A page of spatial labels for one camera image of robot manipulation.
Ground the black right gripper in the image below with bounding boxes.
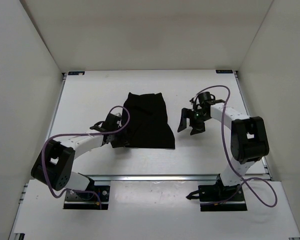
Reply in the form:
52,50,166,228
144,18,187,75
178,108,210,135

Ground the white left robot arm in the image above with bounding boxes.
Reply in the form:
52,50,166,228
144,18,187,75
30,113,122,199

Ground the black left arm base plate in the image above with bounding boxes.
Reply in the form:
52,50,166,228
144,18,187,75
63,181,111,211

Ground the black skirt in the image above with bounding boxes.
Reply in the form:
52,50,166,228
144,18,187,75
122,92,176,150

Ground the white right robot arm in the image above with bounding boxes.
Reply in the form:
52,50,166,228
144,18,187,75
177,91,270,200

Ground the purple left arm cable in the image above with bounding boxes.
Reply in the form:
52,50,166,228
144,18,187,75
43,106,131,210

